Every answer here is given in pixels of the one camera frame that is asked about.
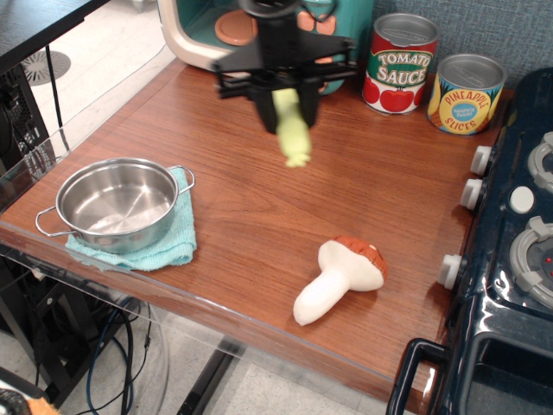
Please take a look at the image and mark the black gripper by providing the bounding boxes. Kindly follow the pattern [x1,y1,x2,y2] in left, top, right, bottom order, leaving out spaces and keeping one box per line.
[213,12,357,133]

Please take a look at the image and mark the spoon with green handle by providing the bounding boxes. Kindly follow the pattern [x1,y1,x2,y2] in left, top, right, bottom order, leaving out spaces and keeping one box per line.
[272,88,312,168]

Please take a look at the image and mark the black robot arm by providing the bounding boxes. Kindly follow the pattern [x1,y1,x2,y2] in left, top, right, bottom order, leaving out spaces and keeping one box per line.
[212,1,357,133]

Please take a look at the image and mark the plush white brown mushroom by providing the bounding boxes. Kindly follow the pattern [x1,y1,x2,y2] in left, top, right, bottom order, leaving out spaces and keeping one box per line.
[293,235,388,326]

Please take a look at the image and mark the toy microwave teal cream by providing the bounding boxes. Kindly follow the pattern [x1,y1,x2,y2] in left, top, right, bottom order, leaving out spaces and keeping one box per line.
[158,1,373,93]

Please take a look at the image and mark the tomato sauce can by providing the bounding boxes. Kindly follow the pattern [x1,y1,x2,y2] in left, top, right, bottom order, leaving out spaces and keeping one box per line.
[362,13,440,114]

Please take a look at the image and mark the pineapple slices can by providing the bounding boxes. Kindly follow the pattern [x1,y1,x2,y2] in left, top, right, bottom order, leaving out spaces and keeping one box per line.
[427,54,507,136]

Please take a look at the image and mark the light blue cloth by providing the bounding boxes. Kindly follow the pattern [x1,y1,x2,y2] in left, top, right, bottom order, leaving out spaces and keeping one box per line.
[66,192,197,271]

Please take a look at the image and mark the stainless steel pot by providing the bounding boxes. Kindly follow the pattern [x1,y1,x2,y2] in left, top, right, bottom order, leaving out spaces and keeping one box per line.
[35,157,196,254]

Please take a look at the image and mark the white stove knob upper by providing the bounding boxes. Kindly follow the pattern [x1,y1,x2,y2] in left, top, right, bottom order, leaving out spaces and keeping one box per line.
[470,145,493,176]

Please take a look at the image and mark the white stove knob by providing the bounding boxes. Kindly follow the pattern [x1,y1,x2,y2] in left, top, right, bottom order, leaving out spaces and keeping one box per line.
[460,179,483,211]
[437,254,462,291]
[470,145,493,176]

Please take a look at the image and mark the white stove knob middle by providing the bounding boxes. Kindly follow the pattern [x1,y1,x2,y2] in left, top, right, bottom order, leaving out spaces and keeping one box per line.
[460,179,483,211]

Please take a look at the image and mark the white stove knob lower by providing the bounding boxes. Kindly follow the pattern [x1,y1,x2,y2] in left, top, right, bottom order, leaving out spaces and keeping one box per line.
[437,254,462,291]

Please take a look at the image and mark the black desk left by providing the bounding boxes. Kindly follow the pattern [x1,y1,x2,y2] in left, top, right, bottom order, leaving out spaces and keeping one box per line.
[1,0,107,73]

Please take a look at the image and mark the dark blue toy stove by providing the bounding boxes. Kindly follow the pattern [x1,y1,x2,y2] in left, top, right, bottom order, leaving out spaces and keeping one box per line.
[387,68,552,414]

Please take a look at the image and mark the blue floor cable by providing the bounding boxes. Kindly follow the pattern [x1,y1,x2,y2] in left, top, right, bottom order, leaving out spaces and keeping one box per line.
[86,302,152,415]

